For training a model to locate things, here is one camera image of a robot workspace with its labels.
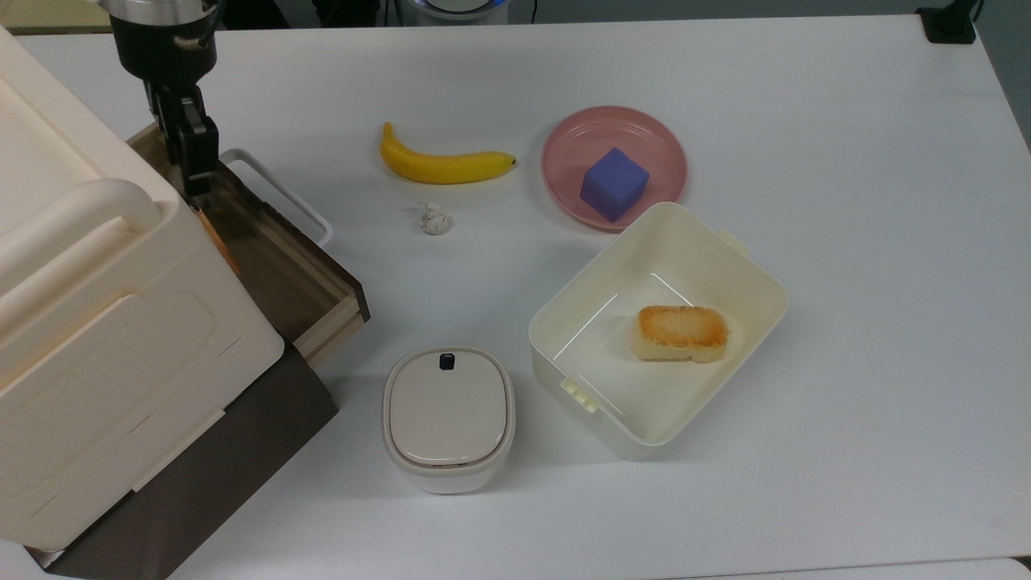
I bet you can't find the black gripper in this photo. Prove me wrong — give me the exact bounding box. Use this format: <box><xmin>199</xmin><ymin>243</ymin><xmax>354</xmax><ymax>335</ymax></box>
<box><xmin>110</xmin><ymin>18</ymin><xmax>221</xmax><ymax>199</ymax></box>

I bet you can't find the wooden drawer with white handle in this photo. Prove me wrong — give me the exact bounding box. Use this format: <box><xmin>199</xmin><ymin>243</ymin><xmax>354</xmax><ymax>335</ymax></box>
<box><xmin>128</xmin><ymin>121</ymin><xmax>372</xmax><ymax>369</ymax></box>

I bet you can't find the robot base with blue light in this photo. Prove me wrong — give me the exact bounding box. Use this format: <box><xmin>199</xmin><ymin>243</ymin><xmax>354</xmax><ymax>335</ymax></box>
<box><xmin>401</xmin><ymin>0</ymin><xmax>510</xmax><ymax>22</ymax></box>

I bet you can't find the yellow toy banana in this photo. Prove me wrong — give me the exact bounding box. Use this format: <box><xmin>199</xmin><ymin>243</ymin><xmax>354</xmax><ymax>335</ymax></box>
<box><xmin>379</xmin><ymin>121</ymin><xmax>518</xmax><ymax>186</ymax></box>

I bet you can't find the toasted bread toy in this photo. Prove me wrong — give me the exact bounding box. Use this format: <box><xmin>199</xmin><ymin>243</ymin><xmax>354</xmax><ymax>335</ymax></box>
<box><xmin>633</xmin><ymin>304</ymin><xmax>730</xmax><ymax>364</ymax></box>

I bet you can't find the yellow wooden board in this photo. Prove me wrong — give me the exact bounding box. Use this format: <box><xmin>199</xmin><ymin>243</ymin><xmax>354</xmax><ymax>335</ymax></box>
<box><xmin>0</xmin><ymin>0</ymin><xmax>112</xmax><ymax>35</ymax></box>

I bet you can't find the crumpled white paper ball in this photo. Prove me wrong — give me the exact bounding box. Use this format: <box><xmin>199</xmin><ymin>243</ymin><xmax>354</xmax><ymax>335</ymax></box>
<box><xmin>418</xmin><ymin>202</ymin><xmax>453</xmax><ymax>237</ymax></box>

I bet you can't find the pink plastic plate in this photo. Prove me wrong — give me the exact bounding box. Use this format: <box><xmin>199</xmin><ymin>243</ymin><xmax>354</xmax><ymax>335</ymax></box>
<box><xmin>541</xmin><ymin>106</ymin><xmax>688</xmax><ymax>234</ymax></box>

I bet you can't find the small cream lidded trash can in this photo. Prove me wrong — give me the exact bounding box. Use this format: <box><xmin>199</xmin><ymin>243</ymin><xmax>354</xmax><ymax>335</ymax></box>
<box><xmin>382</xmin><ymin>346</ymin><xmax>516</xmax><ymax>495</ymax></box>

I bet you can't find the purple foam cube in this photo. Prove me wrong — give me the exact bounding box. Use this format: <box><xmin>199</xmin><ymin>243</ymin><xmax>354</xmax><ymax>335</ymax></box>
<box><xmin>580</xmin><ymin>147</ymin><xmax>651</xmax><ymax>224</ymax></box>

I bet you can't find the cream open storage bin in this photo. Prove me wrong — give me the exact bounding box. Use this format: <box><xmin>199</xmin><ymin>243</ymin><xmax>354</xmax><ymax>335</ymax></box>
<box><xmin>528</xmin><ymin>201</ymin><xmax>789</xmax><ymax>462</ymax></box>

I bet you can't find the black clamp stand base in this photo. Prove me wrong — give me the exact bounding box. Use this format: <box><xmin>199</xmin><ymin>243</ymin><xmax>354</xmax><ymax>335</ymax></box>
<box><xmin>917</xmin><ymin>0</ymin><xmax>986</xmax><ymax>45</ymax></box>

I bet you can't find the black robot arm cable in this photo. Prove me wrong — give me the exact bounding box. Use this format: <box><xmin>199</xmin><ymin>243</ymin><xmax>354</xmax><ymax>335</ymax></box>
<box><xmin>172</xmin><ymin>0</ymin><xmax>221</xmax><ymax>51</ymax></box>

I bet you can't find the cream storage box with handles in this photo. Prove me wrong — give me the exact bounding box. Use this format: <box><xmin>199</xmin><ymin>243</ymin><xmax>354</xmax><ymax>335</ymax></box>
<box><xmin>0</xmin><ymin>24</ymin><xmax>286</xmax><ymax>553</ymax></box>

